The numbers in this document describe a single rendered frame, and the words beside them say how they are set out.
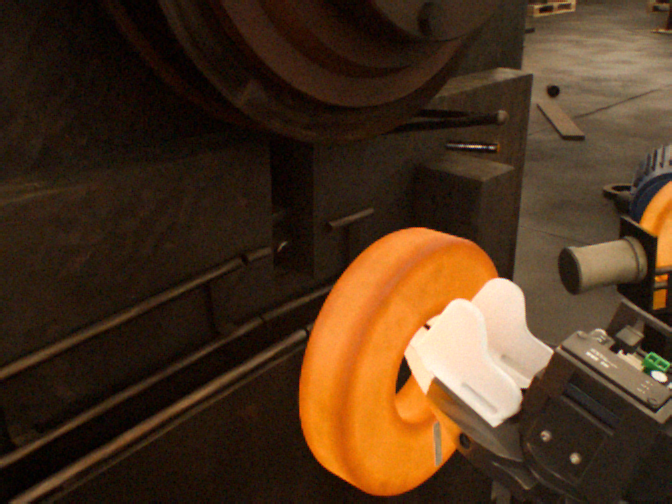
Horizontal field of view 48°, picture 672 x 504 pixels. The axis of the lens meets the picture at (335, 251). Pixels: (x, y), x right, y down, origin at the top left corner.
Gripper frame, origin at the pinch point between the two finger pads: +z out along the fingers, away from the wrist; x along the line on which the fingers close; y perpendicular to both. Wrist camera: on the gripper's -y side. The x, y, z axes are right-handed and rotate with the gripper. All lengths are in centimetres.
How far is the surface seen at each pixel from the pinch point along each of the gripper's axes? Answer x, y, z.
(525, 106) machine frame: -66, -10, 30
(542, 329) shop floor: -151, -98, 40
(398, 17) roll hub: -13.7, 11.3, 16.7
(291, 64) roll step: -9.3, 6.0, 22.1
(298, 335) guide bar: -11.5, -18.6, 17.0
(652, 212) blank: -60, -12, 6
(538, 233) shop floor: -217, -109, 77
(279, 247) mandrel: -19.2, -18.3, 28.4
